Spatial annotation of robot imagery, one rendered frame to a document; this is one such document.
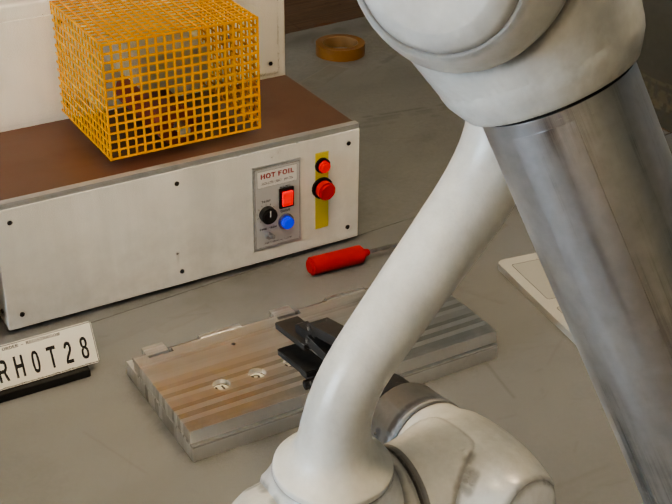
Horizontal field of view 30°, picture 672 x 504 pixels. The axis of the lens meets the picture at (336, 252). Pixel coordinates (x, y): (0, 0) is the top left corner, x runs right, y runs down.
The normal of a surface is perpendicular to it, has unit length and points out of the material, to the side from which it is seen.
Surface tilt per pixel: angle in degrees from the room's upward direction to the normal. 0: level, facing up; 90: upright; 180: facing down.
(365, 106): 0
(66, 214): 90
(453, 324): 0
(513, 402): 0
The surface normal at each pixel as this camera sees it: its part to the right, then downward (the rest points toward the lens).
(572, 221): -0.40, 0.48
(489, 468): -0.16, -0.64
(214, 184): 0.50, 0.43
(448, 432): -0.13, -0.90
